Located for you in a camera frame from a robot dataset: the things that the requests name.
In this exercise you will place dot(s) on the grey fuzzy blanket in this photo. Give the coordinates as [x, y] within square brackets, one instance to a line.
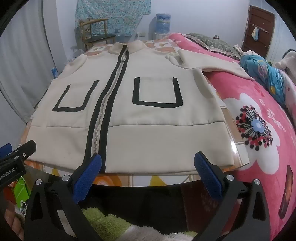
[215, 44]

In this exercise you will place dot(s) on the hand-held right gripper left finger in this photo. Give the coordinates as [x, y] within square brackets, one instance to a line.
[89, 172]

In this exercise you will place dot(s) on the blue clothing item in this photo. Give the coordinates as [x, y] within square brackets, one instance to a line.
[261, 69]

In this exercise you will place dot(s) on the teal floral wall cloth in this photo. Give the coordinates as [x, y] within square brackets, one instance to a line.
[115, 16]

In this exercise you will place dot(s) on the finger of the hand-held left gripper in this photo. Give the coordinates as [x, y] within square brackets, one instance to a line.
[25, 149]
[5, 149]

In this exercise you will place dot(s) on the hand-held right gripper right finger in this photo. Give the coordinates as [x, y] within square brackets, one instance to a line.
[208, 176]

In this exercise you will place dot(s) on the green and white fluffy garment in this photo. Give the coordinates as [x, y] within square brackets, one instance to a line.
[104, 217]

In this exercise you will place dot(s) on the brown wooden door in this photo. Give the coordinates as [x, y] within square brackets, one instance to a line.
[261, 41]

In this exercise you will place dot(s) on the wooden chair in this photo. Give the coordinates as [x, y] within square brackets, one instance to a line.
[99, 38]

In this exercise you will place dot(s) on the pink floral blanket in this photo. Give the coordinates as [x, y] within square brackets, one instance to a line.
[254, 92]

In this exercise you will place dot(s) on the person's left hand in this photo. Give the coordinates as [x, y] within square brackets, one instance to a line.
[13, 224]

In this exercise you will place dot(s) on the blue water bottle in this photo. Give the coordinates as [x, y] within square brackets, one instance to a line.
[163, 23]

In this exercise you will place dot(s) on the white cloth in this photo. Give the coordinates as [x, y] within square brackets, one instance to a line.
[242, 49]

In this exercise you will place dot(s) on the cream zip jacket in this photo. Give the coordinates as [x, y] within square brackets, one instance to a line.
[150, 129]

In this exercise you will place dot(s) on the wall socket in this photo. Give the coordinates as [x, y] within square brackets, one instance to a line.
[140, 34]

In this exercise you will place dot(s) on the small hanging cloth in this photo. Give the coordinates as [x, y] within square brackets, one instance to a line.
[255, 33]

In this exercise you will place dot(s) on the door hook rail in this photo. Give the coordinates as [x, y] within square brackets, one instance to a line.
[260, 27]

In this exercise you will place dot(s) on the white curtain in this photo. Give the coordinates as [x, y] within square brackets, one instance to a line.
[25, 58]

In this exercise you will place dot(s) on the white water dispenser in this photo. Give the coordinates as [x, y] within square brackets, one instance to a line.
[159, 36]

